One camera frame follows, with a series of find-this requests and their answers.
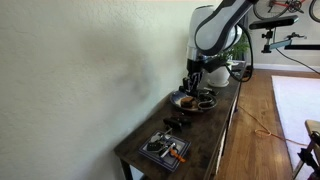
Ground white ceramic plant pot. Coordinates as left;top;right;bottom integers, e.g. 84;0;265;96
208;64;232;86

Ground folding stand with tan top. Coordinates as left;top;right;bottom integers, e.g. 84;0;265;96
292;119;320;180

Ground black horizontal bar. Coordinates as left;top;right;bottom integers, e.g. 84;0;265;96
284;44;320;51

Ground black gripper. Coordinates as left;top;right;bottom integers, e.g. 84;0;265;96
182;59;205;94

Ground white rug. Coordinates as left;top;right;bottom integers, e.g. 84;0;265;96
271;75;320;171

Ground black gadget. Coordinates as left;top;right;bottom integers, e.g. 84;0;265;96
230;62;248;78

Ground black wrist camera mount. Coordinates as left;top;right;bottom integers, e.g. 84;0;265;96
203;56;231;74

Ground small black device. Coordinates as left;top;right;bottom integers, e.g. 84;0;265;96
203;87;219;96

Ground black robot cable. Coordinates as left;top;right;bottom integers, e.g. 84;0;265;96
224;23;254;83

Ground bunch of metal keys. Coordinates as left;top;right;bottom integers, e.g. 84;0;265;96
155;132;173;143

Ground dark wooden console table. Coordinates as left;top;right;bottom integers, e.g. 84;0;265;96
113;61;248;180

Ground red frame bicycle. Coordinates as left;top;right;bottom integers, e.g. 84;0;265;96
253;0;320;24

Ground dark sunglasses with metal rim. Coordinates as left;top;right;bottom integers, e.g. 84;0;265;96
196;93;218;110

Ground camera mount arm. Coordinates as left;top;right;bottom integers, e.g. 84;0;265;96
260;29;293;54

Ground orange extension cable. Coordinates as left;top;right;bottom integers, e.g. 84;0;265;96
238;105;309;148

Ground black flashlight with clip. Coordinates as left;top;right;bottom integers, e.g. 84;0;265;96
171;111;193;127

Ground small slim black flashlight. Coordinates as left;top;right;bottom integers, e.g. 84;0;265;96
163;118;183;132

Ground black car key fob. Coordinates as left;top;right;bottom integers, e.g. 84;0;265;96
147;142;161;152

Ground square blue white tray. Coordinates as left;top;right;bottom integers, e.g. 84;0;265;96
138;129;192;173

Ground black stereo camera bar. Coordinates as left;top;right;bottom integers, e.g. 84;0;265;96
249;14;300;31

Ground white pot saucer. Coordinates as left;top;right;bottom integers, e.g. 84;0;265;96
207;79;230;88

